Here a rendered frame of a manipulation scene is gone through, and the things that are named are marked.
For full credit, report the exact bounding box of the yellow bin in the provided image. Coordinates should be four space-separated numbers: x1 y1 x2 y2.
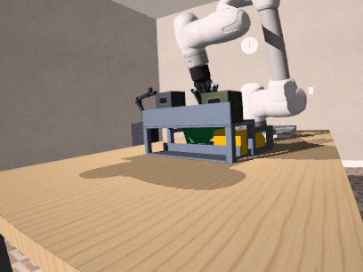
214 129 265 155

